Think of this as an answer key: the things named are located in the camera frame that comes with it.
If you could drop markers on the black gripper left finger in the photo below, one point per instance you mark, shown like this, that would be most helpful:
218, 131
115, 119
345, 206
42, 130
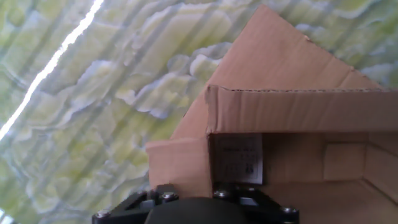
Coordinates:
133, 207

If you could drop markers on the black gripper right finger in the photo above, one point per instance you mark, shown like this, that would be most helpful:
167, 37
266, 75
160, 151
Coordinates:
264, 208

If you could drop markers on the white printed paper slip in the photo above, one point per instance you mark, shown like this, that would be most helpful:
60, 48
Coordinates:
239, 158

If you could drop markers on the brown cardboard box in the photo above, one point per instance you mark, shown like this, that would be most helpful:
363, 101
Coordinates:
295, 112

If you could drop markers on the green marble pattern mat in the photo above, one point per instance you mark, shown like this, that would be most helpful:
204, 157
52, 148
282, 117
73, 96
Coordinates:
77, 109

